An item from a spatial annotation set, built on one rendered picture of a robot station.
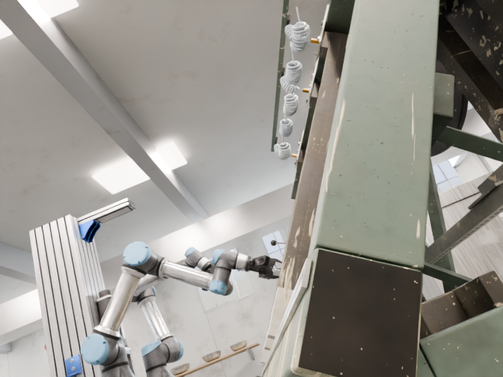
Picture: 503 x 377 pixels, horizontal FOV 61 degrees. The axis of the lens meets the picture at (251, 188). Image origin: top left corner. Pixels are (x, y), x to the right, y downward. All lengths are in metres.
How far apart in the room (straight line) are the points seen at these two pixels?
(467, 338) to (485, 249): 4.70
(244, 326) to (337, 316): 9.53
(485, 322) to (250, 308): 9.55
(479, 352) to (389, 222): 0.14
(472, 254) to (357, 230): 4.66
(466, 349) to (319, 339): 0.13
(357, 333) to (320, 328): 0.03
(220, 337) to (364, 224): 9.62
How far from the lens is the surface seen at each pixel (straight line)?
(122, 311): 1.99
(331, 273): 0.43
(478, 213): 1.25
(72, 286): 2.46
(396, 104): 0.55
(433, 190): 1.92
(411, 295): 0.44
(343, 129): 0.51
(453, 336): 0.46
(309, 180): 1.28
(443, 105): 0.68
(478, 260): 5.10
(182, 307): 10.35
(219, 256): 1.91
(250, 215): 7.19
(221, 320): 10.07
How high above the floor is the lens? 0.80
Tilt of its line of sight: 25 degrees up
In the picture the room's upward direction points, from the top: 22 degrees counter-clockwise
